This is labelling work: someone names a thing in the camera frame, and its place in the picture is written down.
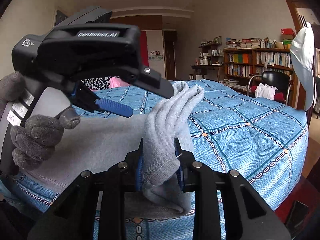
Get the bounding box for grey sweatpants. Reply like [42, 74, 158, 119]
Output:
[26, 81, 204, 218]

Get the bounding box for red wardrobe door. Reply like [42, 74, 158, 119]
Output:
[140, 30, 149, 67]

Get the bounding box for leopard print cloth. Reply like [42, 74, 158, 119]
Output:
[81, 76, 111, 91]

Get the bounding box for pink quilt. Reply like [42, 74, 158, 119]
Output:
[110, 77, 130, 88]

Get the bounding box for dark wooden desk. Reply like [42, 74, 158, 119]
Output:
[191, 64, 224, 82]

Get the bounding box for blue patterned bedspread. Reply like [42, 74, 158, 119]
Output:
[1, 80, 309, 239]

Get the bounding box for wooden bookshelf with books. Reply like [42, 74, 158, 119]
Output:
[223, 38, 294, 94]

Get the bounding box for white garment on chair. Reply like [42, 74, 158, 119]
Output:
[255, 83, 278, 100]

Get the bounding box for black chair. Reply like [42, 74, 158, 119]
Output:
[246, 71, 293, 105]

